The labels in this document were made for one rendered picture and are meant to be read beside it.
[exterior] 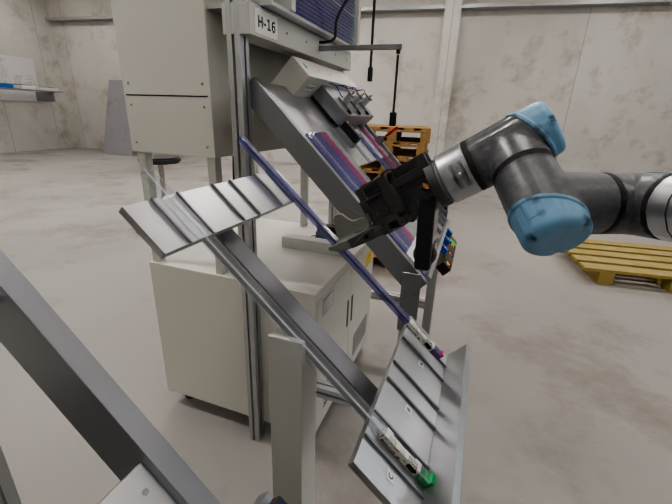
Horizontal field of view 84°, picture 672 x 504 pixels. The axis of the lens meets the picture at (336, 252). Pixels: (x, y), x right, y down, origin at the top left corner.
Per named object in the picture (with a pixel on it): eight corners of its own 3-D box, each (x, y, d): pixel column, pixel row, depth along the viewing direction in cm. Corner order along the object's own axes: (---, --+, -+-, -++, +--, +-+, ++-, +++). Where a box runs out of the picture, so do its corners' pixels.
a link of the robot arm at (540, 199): (644, 219, 39) (595, 148, 45) (546, 219, 38) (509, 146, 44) (593, 259, 46) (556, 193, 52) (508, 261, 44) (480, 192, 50)
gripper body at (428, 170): (364, 185, 63) (430, 148, 57) (388, 230, 64) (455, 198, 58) (349, 193, 56) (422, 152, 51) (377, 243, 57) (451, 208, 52)
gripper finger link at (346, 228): (316, 224, 63) (362, 199, 60) (333, 255, 64) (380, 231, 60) (309, 229, 61) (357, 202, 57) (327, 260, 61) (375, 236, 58)
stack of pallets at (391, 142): (363, 188, 625) (367, 123, 590) (424, 192, 604) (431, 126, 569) (345, 206, 494) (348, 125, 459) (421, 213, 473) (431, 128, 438)
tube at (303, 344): (425, 478, 46) (433, 475, 45) (424, 488, 45) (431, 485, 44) (148, 173, 46) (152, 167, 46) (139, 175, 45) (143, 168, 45)
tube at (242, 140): (438, 355, 65) (443, 352, 64) (437, 360, 63) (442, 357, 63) (240, 140, 65) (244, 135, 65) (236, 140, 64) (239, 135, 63)
